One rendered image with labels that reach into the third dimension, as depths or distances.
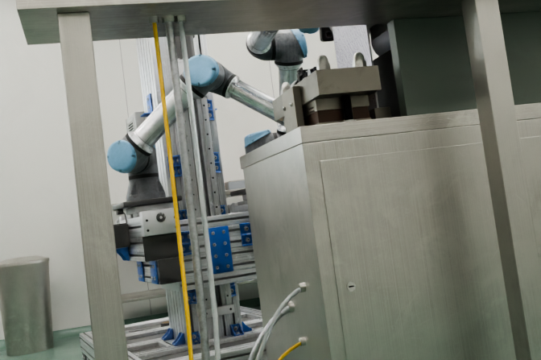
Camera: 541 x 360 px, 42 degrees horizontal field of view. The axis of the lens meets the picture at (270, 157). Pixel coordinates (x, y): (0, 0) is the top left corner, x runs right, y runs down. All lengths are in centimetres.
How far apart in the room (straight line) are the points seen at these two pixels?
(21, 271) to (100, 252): 360
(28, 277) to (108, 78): 164
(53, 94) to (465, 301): 425
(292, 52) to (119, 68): 298
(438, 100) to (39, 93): 415
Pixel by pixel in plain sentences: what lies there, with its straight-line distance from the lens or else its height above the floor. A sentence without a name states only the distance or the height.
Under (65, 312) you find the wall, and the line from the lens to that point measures 548.
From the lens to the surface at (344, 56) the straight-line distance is 202.
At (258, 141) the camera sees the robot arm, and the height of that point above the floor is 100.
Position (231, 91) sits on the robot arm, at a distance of 263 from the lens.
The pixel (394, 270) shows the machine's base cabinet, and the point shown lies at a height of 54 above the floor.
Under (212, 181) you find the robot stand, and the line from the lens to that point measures 288.
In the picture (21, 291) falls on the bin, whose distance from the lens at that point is 496.
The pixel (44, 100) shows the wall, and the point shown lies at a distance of 555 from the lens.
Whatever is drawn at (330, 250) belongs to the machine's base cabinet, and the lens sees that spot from 163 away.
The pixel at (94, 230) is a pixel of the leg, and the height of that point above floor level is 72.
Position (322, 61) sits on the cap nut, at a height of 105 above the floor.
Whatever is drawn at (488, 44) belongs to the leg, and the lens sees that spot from 166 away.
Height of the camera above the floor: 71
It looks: 4 degrees up
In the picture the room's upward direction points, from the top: 7 degrees counter-clockwise
